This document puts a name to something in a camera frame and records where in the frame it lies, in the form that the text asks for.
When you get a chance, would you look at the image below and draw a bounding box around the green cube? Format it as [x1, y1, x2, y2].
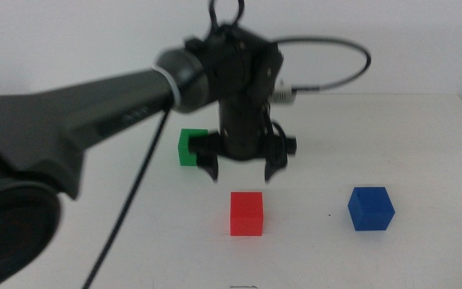
[177, 128, 209, 167]

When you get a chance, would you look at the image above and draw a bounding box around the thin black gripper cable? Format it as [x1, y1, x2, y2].
[265, 120, 290, 169]

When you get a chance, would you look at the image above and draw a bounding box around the black braided cable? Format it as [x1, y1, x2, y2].
[81, 36, 372, 289]

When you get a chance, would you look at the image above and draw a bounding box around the blue cube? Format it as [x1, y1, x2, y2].
[346, 185, 395, 232]

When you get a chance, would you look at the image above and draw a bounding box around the black looped cable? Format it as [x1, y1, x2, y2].
[209, 0, 245, 31]

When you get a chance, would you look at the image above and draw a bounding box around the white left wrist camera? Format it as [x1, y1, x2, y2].
[269, 79, 298, 105]

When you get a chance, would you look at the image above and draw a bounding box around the red cube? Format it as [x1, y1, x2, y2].
[229, 191, 264, 237]

